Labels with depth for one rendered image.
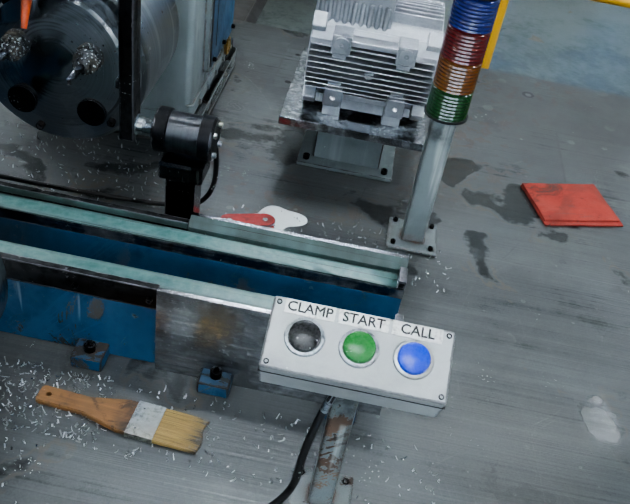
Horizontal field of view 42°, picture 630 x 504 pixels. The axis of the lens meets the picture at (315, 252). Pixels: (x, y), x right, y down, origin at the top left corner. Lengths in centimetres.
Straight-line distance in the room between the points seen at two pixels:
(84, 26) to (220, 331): 44
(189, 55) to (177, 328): 54
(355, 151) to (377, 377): 76
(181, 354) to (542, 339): 52
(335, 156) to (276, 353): 76
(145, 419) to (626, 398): 64
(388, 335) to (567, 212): 79
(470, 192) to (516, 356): 40
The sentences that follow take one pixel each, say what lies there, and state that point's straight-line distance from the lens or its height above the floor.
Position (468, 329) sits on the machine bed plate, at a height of 80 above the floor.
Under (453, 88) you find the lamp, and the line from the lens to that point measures 115.
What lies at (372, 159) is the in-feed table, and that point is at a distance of 144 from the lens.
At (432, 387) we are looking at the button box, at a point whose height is 106.
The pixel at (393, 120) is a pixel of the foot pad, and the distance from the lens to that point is 136.
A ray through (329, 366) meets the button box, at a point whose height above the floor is 106.
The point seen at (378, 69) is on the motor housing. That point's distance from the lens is 129.
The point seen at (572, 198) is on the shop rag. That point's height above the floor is 81.
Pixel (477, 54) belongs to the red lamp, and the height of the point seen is 114.
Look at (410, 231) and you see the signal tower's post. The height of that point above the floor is 83.
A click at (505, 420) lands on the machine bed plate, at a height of 80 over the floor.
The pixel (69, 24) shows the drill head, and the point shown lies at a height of 110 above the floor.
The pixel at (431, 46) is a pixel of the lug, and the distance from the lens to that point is 128.
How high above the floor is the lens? 158
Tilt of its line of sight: 39 degrees down
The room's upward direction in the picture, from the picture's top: 10 degrees clockwise
